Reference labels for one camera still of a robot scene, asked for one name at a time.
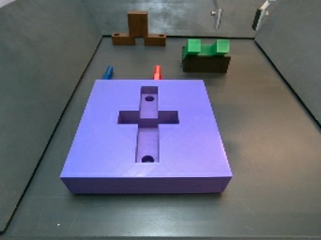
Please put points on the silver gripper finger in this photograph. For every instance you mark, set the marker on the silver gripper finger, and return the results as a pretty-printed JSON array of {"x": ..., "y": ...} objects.
[
  {"x": 216, "y": 14},
  {"x": 259, "y": 14}
]

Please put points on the green U-shaped block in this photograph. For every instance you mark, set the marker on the green U-shaped block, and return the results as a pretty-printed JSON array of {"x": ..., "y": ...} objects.
[{"x": 195, "y": 48}]

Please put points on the black fixture block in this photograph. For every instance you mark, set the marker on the black fixture block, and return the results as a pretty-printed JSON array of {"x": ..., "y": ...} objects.
[{"x": 208, "y": 64}]

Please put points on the purple board with cross slot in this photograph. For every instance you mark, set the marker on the purple board with cross slot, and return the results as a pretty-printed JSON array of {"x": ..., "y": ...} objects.
[{"x": 147, "y": 140}]

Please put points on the brown T-shaped block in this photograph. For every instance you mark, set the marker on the brown T-shaped block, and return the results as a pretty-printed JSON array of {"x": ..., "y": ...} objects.
[{"x": 137, "y": 30}]

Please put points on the red peg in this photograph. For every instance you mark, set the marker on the red peg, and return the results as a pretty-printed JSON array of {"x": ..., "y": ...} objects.
[{"x": 156, "y": 73}]

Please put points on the blue peg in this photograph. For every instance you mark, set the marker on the blue peg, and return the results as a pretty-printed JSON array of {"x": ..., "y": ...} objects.
[{"x": 107, "y": 74}]

